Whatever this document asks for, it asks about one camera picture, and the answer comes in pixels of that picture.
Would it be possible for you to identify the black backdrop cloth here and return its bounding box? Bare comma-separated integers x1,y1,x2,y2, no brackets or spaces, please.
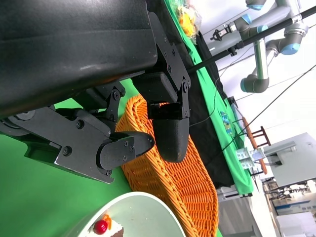
158,0,236,190

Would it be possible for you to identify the clear plastic bag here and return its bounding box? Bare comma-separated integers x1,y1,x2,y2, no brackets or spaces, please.
176,0,203,46

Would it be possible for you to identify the thin black taut cable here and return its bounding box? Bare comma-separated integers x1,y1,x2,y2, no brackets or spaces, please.
221,64,316,152

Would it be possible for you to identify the dark wooden chair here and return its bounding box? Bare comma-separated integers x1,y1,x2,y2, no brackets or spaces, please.
250,125,272,150

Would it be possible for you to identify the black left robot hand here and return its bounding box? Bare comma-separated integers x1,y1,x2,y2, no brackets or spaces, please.
0,0,192,185

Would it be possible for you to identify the orange wicker basket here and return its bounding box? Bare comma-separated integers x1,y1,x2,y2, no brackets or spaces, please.
115,95,220,237

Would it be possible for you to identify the pale green bowl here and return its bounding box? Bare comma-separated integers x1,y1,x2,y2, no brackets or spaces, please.
65,192,186,237

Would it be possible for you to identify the grey metal bench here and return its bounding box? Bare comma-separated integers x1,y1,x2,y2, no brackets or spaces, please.
217,186,263,237

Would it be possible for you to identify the green tablecloth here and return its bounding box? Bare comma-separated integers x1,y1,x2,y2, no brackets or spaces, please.
0,0,255,237

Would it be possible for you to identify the grey machine housing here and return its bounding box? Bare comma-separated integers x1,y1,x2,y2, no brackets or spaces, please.
263,132,316,188

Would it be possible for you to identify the brown chocolate cake slice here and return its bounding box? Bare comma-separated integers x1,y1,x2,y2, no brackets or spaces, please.
87,214,125,237

